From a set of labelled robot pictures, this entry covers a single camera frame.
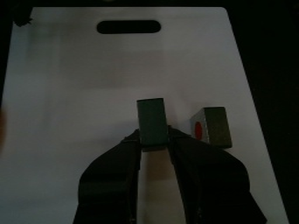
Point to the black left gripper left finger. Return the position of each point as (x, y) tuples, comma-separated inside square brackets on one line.
[(106, 180)]

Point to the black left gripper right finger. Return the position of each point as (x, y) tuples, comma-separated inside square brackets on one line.
[(212, 180)]

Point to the green toy sushi roll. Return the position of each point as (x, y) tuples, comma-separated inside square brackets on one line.
[(150, 122)]

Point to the green sushi roll red centre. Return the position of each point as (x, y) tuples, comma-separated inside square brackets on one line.
[(216, 127)]

